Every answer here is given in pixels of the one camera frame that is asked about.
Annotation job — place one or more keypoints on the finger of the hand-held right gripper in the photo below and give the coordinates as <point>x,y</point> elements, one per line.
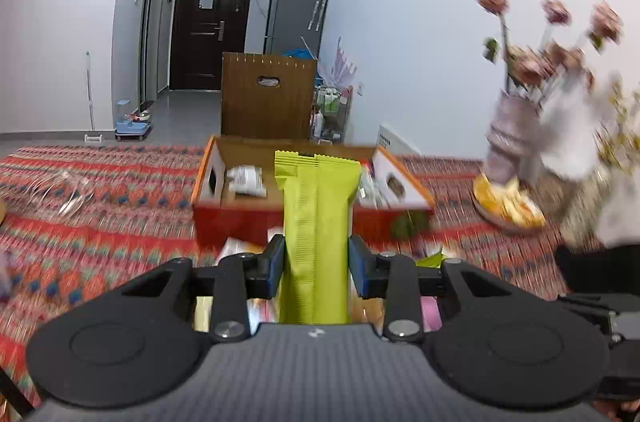
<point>595,309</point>

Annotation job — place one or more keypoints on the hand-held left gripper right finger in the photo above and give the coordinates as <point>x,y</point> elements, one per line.
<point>359,267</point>

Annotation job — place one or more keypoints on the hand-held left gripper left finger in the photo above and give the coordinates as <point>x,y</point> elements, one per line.
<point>274,267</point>

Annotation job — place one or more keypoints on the green snack packet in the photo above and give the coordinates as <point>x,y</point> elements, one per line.
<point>316,227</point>

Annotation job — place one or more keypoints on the orange cardboard box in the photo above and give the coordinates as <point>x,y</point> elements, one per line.
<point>235,217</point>

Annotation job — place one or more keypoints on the dark cloth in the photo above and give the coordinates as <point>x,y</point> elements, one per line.
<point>600,269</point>

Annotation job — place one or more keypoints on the pink snack packet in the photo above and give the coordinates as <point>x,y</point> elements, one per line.
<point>431,314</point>

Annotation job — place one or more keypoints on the white snack packet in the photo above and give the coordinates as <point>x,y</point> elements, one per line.
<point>245,180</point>

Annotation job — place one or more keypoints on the orange peels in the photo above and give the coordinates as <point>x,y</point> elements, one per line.
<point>510,199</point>

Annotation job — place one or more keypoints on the brown plate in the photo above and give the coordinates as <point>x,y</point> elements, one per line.
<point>492,214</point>

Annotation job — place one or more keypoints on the metal storage cart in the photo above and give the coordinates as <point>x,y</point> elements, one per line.
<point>330,112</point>

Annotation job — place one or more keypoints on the brown cardboard carton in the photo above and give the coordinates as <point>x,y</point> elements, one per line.
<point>250,107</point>

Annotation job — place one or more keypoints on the white bouquet wrapping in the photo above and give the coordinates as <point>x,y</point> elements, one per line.
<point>575,127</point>

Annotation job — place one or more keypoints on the yellow dried flowers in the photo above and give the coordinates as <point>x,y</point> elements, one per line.
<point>620,127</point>

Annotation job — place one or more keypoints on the pink ribbed vase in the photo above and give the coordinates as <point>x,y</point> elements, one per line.
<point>512,137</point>

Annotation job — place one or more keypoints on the blue pet feeder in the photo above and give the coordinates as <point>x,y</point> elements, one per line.
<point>131,125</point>

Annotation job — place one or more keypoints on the blue bag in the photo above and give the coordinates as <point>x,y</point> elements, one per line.
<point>300,53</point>

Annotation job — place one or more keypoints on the dark brown entrance door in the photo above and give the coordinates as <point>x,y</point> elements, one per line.
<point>200,47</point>

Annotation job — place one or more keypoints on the grey refrigerator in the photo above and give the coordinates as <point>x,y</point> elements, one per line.
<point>290,17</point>

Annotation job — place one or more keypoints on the dried pink flowers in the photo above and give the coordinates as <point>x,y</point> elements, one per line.
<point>532,65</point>

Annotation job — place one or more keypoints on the side door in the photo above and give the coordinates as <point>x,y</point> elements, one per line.
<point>152,27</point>

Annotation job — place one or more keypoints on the round wooden board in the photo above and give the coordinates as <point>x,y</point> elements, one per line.
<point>2,212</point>

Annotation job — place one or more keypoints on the white wall box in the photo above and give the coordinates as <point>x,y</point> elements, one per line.
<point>395,142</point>

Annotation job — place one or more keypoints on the purple wall decoration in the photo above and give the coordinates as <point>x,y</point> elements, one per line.
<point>340,65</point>

